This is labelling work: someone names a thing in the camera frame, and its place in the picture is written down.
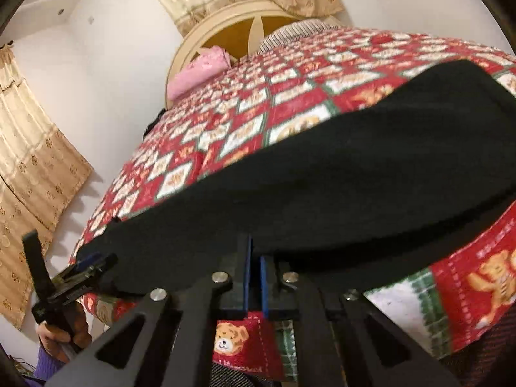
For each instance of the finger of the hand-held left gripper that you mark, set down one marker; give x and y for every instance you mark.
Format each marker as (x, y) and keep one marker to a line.
(82, 283)
(93, 261)

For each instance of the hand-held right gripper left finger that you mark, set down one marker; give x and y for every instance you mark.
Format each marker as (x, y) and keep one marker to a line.
(246, 286)

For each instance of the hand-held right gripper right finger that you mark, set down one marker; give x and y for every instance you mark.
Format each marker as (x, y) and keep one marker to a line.
(265, 290)

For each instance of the black pants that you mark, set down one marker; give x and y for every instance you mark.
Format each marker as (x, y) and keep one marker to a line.
(322, 193)

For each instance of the person's left forearm purple sleeve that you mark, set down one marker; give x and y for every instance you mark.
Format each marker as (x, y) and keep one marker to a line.
(45, 365)

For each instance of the person's left hand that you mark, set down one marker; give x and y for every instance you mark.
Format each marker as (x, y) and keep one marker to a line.
(56, 336)

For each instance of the red bear patchwork quilt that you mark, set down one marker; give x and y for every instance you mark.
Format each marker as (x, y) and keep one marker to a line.
(242, 100)

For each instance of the pink pillow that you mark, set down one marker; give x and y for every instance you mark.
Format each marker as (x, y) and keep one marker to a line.
(193, 73)

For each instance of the dark ribbed cloth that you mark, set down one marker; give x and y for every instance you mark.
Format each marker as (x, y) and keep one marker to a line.
(483, 354)

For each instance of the cream round headboard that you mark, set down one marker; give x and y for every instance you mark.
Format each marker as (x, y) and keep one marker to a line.
(227, 32)

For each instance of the striped pillow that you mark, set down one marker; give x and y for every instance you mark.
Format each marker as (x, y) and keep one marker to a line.
(290, 34)

